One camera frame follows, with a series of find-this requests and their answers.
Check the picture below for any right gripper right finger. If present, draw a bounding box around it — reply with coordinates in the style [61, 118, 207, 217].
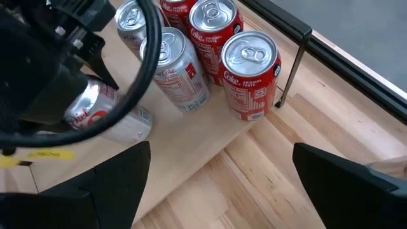
[292, 142, 407, 229]

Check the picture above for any silver Diet Coke can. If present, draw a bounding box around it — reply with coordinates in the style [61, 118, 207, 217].
[62, 74, 153, 144]
[139, 26, 211, 113]
[113, 0, 166, 60]

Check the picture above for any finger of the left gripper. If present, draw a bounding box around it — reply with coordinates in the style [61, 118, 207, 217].
[0, 64, 89, 134]
[80, 39, 120, 91]

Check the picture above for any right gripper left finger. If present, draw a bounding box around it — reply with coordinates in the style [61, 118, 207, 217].
[0, 141, 152, 229]

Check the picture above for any red Coca-Cola can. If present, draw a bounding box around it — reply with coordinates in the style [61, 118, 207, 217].
[218, 31, 282, 122]
[187, 0, 245, 87]
[158, 0, 198, 36]

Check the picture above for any yellow label tag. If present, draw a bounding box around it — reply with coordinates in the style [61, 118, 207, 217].
[26, 149, 76, 162]

